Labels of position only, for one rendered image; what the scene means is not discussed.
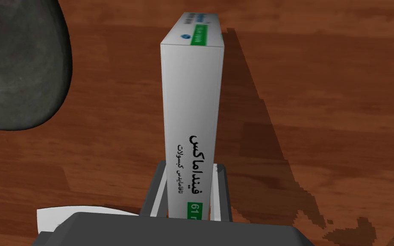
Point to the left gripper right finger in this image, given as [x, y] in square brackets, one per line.
[220, 194]

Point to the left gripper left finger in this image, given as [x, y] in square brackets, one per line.
[153, 198]

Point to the white box with green stripe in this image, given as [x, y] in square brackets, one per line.
[190, 102]

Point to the white flat object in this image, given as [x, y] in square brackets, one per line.
[57, 216]

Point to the dark grey round object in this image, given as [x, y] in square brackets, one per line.
[19, 65]

